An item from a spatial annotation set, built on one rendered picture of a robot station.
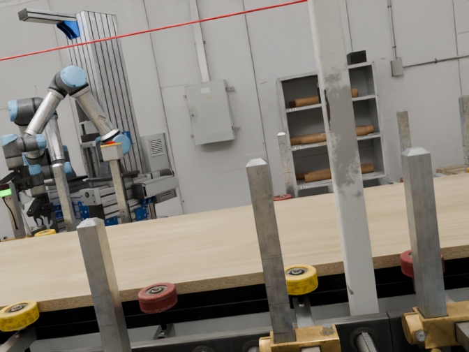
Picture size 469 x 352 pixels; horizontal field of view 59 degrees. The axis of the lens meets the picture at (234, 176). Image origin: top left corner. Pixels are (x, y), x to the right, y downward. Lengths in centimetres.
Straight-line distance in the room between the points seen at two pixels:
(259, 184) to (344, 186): 19
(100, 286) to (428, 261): 55
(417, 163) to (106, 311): 57
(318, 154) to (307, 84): 73
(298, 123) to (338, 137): 357
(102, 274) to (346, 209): 45
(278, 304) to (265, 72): 377
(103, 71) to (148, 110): 182
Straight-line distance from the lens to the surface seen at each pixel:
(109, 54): 284
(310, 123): 436
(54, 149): 249
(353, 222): 81
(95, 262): 76
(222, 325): 100
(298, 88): 436
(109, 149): 186
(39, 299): 109
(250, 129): 436
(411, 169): 70
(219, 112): 415
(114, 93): 279
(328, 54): 78
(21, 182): 220
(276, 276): 71
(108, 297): 77
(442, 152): 471
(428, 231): 73
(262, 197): 67
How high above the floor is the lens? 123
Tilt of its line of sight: 8 degrees down
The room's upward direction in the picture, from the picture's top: 10 degrees counter-clockwise
